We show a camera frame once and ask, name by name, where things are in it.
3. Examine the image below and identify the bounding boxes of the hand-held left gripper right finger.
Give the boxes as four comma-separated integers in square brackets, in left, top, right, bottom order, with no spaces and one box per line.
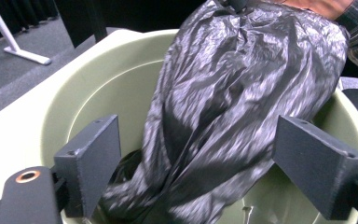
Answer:
[271,115,358,221]

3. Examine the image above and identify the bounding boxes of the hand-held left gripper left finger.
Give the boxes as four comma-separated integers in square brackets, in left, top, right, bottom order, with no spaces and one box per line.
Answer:
[53,114,122,219]

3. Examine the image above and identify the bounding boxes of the pale green trash bin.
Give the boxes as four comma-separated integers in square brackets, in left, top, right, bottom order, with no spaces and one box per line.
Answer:
[40,29,358,224]

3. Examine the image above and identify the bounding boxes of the black plastic garbage bag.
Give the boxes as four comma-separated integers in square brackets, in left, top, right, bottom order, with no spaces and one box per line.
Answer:
[101,0,351,224]

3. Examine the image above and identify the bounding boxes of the black metal stand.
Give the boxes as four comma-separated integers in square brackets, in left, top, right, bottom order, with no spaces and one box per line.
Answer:
[55,0,108,49]

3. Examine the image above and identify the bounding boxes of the white metal stand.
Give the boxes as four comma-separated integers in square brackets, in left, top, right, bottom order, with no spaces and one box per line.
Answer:
[0,0,52,66]

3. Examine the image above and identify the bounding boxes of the dark curtain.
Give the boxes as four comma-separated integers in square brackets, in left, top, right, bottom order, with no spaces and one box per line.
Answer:
[0,0,59,45]

